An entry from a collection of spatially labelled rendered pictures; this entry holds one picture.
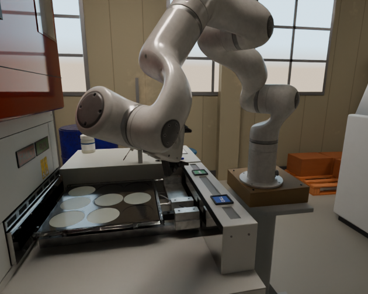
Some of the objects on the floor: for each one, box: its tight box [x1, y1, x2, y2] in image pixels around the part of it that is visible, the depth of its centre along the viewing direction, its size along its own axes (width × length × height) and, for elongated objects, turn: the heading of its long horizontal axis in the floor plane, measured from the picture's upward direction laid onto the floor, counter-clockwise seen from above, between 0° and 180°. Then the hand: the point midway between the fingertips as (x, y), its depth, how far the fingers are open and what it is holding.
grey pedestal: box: [228, 188, 314, 294], centre depth 122 cm, size 51×44×82 cm
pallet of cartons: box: [284, 152, 342, 196], centre depth 339 cm, size 105×72×38 cm
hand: (184, 147), depth 65 cm, fingers open, 8 cm apart
